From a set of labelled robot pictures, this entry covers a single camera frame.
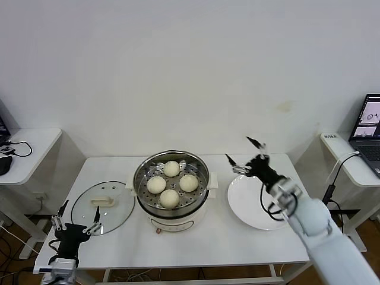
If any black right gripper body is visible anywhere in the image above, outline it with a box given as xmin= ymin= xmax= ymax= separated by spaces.
xmin=248 ymin=156 xmax=286 ymax=186

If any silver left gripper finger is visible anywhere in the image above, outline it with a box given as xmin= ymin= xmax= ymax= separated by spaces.
xmin=50 ymin=199 xmax=69 ymax=232
xmin=83 ymin=206 xmax=103 ymax=235

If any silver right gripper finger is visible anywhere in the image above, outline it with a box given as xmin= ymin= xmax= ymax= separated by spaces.
xmin=246 ymin=136 xmax=268 ymax=160
xmin=225 ymin=153 xmax=252 ymax=175

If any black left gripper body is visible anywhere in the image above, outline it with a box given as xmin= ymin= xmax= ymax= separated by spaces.
xmin=54 ymin=224 xmax=91 ymax=259

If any round glass pot lid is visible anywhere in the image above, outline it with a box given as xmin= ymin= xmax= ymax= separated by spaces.
xmin=70 ymin=180 xmax=136 ymax=236

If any white steamed baozi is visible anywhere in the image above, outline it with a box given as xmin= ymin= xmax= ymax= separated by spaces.
xmin=147 ymin=176 xmax=167 ymax=194
xmin=159 ymin=189 xmax=181 ymax=208
xmin=179 ymin=174 xmax=199 ymax=192
xmin=163 ymin=160 xmax=181 ymax=178

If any steel perforated steamer basket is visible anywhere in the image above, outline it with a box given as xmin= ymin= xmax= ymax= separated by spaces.
xmin=132 ymin=150 xmax=210 ymax=211

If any round white plate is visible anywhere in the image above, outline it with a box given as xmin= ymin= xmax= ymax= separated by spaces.
xmin=227 ymin=174 xmax=297 ymax=231

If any white side table with label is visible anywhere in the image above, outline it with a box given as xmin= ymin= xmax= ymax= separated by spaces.
xmin=292 ymin=132 xmax=380 ymax=253

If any white electric cooking pot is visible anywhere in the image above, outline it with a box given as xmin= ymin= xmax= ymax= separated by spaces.
xmin=126 ymin=172 xmax=219 ymax=235

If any white side table with mouse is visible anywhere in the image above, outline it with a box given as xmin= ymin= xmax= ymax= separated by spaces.
xmin=0 ymin=127 xmax=87 ymax=259

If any black computer mouse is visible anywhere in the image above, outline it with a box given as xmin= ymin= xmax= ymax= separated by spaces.
xmin=0 ymin=156 xmax=14 ymax=176

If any grey open laptop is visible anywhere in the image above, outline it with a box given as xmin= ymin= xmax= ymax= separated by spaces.
xmin=349 ymin=93 xmax=380 ymax=179

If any black open laptop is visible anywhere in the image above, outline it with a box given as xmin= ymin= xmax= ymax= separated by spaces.
xmin=0 ymin=100 xmax=12 ymax=144

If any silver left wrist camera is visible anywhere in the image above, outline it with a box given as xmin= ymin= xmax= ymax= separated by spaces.
xmin=38 ymin=258 xmax=80 ymax=278

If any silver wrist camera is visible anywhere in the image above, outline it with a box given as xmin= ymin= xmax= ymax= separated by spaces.
xmin=271 ymin=177 xmax=303 ymax=213
xmin=38 ymin=258 xmax=80 ymax=278

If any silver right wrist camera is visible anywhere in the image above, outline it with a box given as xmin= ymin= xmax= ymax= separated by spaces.
xmin=271 ymin=177 xmax=303 ymax=213

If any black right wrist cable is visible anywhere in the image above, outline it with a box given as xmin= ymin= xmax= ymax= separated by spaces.
xmin=259 ymin=183 xmax=295 ymax=222

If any white floor cable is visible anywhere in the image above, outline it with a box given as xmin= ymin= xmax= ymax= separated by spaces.
xmin=0 ymin=224 xmax=40 ymax=255

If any black power cable with adapter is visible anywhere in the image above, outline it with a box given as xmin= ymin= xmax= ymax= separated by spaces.
xmin=320 ymin=153 xmax=362 ymax=238

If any white laptop cable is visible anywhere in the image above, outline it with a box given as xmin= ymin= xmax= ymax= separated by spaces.
xmin=325 ymin=151 xmax=362 ymax=182

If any thin black desk cable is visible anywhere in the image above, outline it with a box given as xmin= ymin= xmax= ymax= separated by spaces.
xmin=5 ymin=141 xmax=33 ymax=157

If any white main table frame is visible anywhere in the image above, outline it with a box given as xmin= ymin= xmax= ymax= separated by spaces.
xmin=68 ymin=262 xmax=312 ymax=285

